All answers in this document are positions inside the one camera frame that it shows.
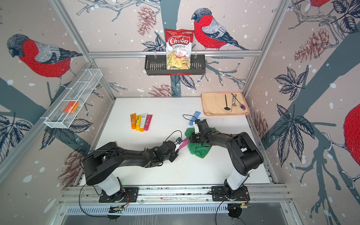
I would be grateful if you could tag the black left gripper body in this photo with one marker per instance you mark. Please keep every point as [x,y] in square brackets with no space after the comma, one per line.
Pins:
[172,157]

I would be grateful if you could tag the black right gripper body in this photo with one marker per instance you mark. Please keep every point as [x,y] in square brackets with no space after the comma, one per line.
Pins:
[196,138]

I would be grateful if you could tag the light blue toothpaste tube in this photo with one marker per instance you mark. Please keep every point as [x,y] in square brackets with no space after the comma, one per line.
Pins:
[194,117]

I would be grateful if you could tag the light pink toothpaste tube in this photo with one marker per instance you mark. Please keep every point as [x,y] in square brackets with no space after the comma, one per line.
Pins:
[184,143]

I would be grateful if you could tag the green microfibre cloth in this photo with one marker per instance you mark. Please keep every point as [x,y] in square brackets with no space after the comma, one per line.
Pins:
[197,149]

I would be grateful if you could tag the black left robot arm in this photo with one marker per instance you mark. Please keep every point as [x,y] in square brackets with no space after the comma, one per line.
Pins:
[99,165]

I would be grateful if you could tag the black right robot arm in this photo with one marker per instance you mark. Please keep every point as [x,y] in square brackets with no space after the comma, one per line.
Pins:
[244,154]

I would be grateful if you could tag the dark pink toothpaste tube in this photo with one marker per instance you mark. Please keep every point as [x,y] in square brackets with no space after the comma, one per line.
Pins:
[147,122]

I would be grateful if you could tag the white orange-capped toothpaste tube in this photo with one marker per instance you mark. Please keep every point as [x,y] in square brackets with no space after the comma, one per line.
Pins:
[143,121]

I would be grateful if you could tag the yellow toothpaste tube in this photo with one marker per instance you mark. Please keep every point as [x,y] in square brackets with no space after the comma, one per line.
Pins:
[138,122]

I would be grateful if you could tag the orange toothpaste tube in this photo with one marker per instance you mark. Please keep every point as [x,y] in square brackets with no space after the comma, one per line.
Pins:
[133,118]

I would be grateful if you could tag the beige cloth mat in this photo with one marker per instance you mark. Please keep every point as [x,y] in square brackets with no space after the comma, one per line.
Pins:
[213,104]

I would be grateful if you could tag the black ladle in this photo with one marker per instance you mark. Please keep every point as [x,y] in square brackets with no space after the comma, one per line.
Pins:
[226,107]

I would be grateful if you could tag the purple spoon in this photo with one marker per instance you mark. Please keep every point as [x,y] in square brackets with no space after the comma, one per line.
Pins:
[241,105]

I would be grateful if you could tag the red cassava chips bag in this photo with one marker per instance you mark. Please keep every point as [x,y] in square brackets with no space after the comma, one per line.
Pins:
[178,48]

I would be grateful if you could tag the orange packet in basket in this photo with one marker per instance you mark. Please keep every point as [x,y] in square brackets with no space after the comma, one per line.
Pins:
[71,107]

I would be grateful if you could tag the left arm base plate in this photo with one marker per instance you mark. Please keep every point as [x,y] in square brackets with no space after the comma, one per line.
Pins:
[125,195]

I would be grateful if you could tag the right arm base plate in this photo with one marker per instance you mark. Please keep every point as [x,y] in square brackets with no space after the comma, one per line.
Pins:
[225,193]

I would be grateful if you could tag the black wall basket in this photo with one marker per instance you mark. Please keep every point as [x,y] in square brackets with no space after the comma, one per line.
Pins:
[156,66]

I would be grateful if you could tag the aluminium front rail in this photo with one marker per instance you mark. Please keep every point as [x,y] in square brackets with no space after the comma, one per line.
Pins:
[177,194]

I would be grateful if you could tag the white wire shelf basket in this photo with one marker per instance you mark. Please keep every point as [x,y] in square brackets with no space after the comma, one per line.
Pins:
[79,92]

